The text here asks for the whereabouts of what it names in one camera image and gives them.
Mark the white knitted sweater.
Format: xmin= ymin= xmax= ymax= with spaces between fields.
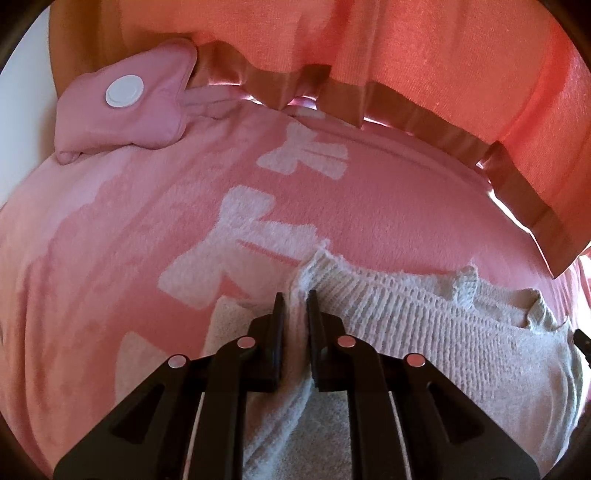
xmin=240 ymin=240 xmax=588 ymax=480

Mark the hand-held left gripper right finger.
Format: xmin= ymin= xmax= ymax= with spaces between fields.
xmin=307 ymin=289 xmax=546 ymax=480

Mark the pink blanket with white bows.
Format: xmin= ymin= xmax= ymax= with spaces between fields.
xmin=0 ymin=99 xmax=591 ymax=480

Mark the pink plush cushion white button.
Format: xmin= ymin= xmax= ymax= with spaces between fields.
xmin=54 ymin=39 xmax=200 ymax=165

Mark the orange curtain with brown hem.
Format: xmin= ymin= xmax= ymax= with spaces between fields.
xmin=50 ymin=0 xmax=591 ymax=278

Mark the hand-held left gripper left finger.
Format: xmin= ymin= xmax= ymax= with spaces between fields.
xmin=53 ymin=292 xmax=286 ymax=480

